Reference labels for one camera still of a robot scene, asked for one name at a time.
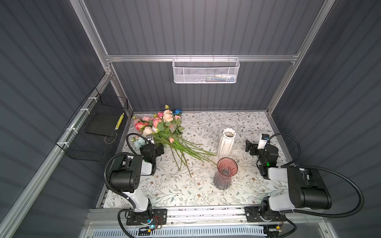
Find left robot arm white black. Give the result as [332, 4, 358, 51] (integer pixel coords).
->
[104, 143, 164, 219]

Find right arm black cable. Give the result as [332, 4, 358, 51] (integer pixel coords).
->
[267, 132, 365, 219]

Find black wire basket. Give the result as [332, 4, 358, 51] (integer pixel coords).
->
[56, 89, 130, 162]

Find pink glass vase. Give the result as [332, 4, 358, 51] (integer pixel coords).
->
[213, 158, 238, 190]

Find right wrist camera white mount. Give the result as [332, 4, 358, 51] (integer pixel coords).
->
[258, 134, 270, 149]

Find bunch of artificial flowers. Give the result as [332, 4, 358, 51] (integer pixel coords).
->
[132, 105, 217, 175]

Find white wire mesh basket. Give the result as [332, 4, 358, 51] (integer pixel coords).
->
[172, 56, 240, 84]

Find white ribbed ceramic vase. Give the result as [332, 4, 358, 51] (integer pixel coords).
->
[217, 128, 236, 159]

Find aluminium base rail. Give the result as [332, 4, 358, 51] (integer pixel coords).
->
[86, 205, 298, 230]

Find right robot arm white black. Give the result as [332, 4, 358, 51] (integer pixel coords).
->
[245, 139, 332, 222]

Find items in white basket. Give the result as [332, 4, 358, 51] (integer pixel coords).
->
[195, 74, 236, 83]

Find blue artificial rose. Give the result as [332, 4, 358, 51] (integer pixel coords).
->
[174, 109, 182, 116]

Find floral patterned table mat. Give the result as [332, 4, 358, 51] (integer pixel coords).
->
[140, 112, 288, 207]

